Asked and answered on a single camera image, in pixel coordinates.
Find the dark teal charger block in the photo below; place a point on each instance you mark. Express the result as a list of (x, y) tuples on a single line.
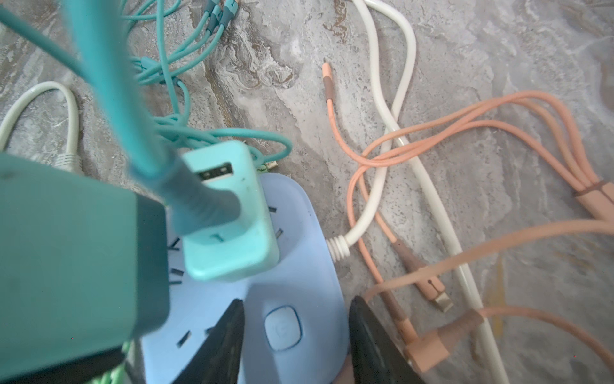
[(83, 269)]

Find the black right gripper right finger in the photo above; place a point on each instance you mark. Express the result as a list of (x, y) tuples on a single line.
[(375, 357)]

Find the blue power strip cube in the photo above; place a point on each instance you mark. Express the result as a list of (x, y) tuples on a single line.
[(296, 324)]

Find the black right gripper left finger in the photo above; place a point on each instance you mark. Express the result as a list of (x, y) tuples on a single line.
[(218, 359)]

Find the teal charger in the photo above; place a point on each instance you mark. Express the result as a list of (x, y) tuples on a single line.
[(240, 241)]

